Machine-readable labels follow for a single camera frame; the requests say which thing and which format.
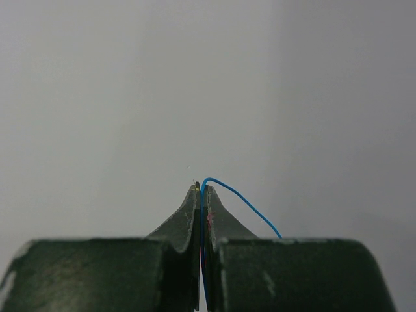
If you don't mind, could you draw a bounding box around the thin blue wire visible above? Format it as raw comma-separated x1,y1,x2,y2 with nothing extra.
200,177,283,312

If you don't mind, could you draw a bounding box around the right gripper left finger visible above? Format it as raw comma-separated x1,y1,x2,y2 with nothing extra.
1,184,200,311

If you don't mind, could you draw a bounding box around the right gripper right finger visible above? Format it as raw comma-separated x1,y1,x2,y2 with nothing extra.
204,186,396,311

